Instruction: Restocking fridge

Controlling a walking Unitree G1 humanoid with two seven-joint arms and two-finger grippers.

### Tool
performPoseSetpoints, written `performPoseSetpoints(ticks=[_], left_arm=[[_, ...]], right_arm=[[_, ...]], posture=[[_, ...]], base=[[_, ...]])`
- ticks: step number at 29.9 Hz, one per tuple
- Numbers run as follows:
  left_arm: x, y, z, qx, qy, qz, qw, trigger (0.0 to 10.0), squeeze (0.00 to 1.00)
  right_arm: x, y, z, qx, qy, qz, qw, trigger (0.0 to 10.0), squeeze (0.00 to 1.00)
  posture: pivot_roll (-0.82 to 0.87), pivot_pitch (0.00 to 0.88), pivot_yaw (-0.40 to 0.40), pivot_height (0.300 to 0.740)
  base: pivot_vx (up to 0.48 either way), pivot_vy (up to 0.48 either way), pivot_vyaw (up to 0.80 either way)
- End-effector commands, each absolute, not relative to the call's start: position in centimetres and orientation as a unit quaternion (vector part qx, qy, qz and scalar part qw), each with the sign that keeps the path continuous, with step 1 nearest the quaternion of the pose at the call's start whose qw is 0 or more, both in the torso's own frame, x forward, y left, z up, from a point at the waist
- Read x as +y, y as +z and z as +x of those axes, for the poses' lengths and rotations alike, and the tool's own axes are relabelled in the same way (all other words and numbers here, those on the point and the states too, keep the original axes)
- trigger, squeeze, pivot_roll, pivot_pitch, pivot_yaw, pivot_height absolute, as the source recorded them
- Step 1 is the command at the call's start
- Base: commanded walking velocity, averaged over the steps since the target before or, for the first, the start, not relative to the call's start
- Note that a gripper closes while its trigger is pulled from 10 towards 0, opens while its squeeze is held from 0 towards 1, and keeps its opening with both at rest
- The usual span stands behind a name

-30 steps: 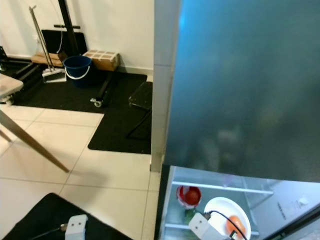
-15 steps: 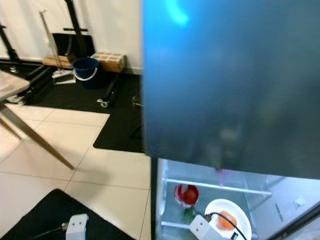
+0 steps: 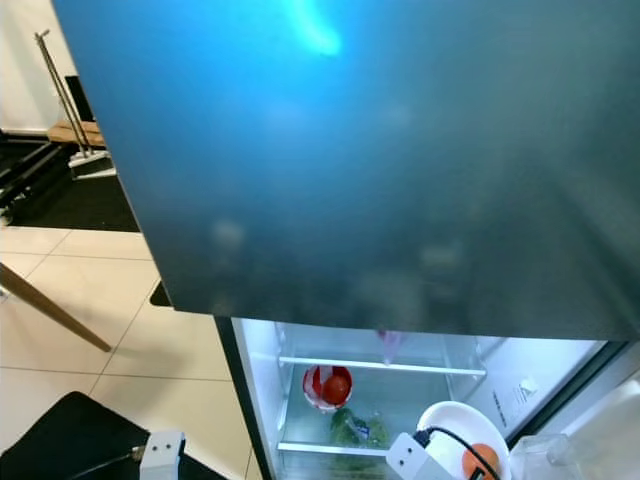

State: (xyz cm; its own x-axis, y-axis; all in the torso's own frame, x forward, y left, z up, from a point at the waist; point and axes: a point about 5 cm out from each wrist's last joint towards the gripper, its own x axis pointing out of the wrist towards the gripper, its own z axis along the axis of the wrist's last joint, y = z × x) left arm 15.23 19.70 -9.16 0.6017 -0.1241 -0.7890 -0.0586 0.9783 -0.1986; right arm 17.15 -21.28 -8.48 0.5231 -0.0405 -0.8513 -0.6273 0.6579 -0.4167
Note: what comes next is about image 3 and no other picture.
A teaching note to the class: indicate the white round bowl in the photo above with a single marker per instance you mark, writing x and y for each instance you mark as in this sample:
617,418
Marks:
450,415

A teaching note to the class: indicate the orange fruit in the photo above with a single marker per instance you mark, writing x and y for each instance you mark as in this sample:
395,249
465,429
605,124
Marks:
480,462

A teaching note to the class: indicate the silver fridge door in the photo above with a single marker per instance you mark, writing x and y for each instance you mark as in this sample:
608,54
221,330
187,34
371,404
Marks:
590,400

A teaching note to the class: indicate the silver fridge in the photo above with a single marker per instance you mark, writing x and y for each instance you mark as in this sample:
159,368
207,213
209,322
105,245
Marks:
360,150

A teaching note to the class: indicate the black floor rug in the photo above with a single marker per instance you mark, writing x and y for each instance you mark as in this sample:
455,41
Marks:
60,210

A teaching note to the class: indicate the flat mop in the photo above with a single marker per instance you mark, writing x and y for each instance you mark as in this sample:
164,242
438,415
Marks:
95,165

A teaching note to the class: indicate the light wooden board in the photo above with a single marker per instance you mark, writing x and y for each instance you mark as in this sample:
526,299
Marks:
75,133

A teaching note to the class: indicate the black floor mat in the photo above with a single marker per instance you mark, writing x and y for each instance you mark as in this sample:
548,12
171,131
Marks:
70,440

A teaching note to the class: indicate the red white bowl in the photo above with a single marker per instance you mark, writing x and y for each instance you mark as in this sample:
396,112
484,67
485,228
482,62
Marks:
328,388

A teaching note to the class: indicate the pink cup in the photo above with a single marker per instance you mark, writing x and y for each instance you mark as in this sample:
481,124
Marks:
390,346

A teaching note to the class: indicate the bag of green vegetables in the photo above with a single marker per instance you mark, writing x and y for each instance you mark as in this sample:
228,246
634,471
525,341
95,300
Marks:
358,428

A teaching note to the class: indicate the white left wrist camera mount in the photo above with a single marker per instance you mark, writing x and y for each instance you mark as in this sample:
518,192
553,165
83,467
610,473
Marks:
160,457

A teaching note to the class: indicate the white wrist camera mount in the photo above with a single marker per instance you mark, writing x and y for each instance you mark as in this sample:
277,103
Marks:
415,460
160,457

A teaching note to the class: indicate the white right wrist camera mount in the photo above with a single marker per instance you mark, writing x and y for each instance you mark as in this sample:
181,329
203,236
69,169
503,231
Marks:
415,460

